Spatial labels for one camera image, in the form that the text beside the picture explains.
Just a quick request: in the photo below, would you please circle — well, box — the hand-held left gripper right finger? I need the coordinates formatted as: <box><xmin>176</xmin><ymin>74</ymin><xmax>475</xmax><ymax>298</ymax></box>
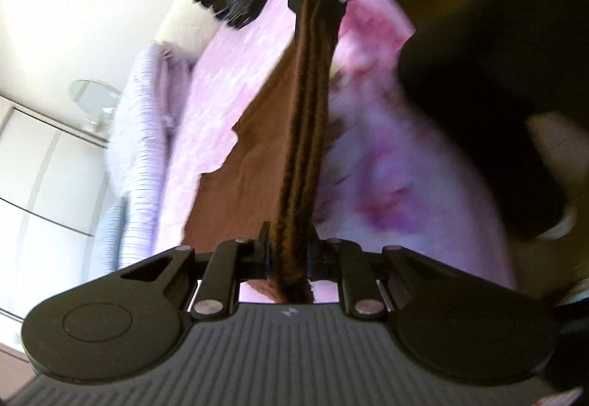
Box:
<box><xmin>306</xmin><ymin>224</ymin><xmax>442</xmax><ymax>319</ymax></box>

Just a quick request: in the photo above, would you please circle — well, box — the striped white duvet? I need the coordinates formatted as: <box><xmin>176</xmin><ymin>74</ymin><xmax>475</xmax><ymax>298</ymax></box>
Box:
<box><xmin>99</xmin><ymin>40</ymin><xmax>201</xmax><ymax>273</ymax></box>

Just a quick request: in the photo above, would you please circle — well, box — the white wardrobe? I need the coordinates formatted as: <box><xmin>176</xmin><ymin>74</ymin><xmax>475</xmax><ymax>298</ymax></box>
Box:
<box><xmin>0</xmin><ymin>95</ymin><xmax>111</xmax><ymax>342</ymax></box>

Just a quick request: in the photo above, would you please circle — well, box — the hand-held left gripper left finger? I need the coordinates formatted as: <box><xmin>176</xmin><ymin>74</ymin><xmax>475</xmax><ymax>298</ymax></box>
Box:
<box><xmin>119</xmin><ymin>222</ymin><xmax>277</xmax><ymax>321</ymax></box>

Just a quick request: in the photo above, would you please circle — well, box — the brown knit sweater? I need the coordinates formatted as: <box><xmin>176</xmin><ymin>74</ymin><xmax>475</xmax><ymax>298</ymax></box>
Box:
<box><xmin>184</xmin><ymin>0</ymin><xmax>350</xmax><ymax>303</ymax></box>

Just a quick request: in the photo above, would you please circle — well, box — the dark cloth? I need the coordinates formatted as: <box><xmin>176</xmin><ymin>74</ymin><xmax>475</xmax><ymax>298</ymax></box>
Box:
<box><xmin>398</xmin><ymin>0</ymin><xmax>589</xmax><ymax>241</ymax></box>

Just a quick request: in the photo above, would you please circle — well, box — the pink floral blanket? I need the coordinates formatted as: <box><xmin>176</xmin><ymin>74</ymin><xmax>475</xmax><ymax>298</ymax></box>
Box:
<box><xmin>152</xmin><ymin>0</ymin><xmax>516</xmax><ymax>305</ymax></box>

